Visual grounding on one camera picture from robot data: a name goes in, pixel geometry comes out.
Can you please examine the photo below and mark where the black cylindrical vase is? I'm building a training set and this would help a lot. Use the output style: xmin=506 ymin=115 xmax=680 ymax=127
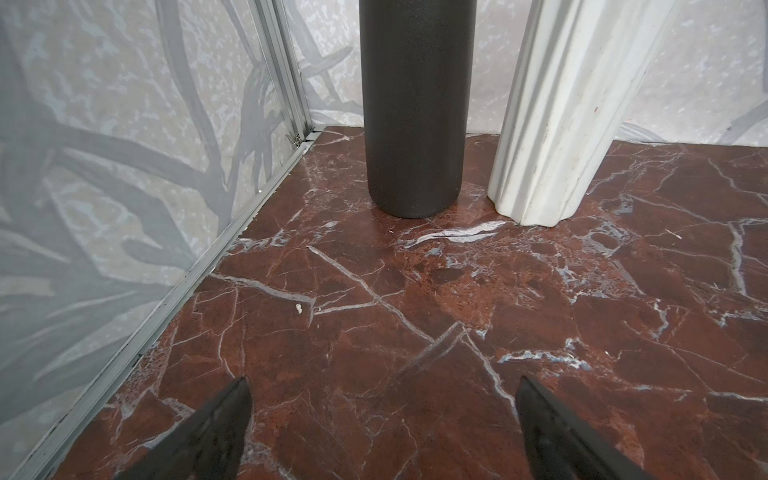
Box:
xmin=359 ymin=0 xmax=477 ymax=219

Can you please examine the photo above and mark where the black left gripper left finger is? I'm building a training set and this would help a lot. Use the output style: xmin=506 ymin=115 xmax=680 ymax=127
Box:
xmin=117 ymin=377 xmax=252 ymax=479

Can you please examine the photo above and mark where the white ribbed ceramic vase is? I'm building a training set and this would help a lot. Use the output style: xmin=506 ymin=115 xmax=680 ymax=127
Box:
xmin=488 ymin=1 xmax=679 ymax=227

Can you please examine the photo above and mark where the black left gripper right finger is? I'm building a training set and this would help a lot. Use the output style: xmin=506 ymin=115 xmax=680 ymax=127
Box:
xmin=515 ymin=376 xmax=651 ymax=480

